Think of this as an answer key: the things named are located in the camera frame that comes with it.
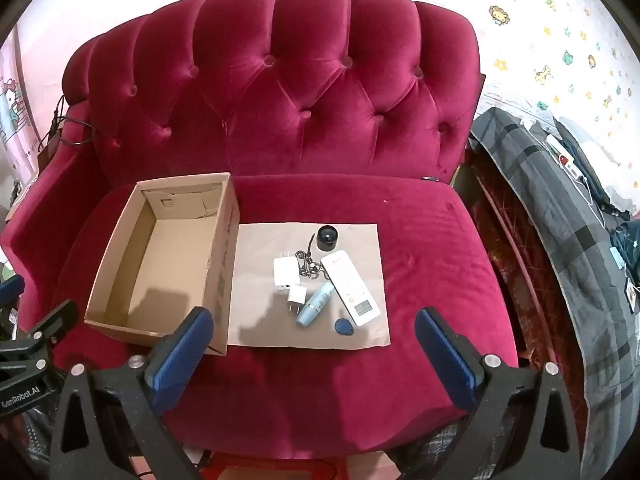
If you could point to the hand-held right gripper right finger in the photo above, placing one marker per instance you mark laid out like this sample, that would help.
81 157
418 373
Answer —
445 360

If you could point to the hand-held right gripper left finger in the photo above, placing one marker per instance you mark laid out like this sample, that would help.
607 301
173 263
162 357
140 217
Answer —
181 355

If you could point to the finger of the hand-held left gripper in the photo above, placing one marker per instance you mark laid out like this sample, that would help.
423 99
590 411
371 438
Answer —
52 321
11 290

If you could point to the cardboard box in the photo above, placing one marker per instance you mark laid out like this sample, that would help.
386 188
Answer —
175 250

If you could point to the white remote control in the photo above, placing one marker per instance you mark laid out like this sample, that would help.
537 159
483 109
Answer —
350 285

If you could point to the small white charger plug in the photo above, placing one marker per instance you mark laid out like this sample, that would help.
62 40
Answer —
298 296

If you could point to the large white charger plug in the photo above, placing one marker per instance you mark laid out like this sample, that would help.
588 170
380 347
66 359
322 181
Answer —
285 272

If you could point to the light blue tube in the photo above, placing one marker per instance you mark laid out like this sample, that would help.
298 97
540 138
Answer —
312 307

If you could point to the brown paper sheet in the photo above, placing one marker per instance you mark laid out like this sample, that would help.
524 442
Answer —
260 315

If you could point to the brown paper tag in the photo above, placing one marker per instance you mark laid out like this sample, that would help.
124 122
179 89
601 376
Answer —
49 149

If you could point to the black round lens cap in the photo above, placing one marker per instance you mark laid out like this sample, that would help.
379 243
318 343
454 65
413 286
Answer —
328 239

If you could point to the grey plaid blanket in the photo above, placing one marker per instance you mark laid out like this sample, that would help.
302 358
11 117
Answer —
550 220

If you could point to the pink printed curtain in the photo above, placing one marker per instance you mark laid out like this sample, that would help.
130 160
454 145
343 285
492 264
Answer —
15 110

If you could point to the dark blue cloth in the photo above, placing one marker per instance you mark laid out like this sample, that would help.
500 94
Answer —
627 245

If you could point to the white power strip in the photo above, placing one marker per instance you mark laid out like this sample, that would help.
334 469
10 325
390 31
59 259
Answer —
565 157

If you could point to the red velvet tufted sofa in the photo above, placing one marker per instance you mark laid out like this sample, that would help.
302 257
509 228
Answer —
325 110

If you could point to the white animal print sheet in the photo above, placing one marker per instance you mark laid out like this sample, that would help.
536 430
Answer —
550 50

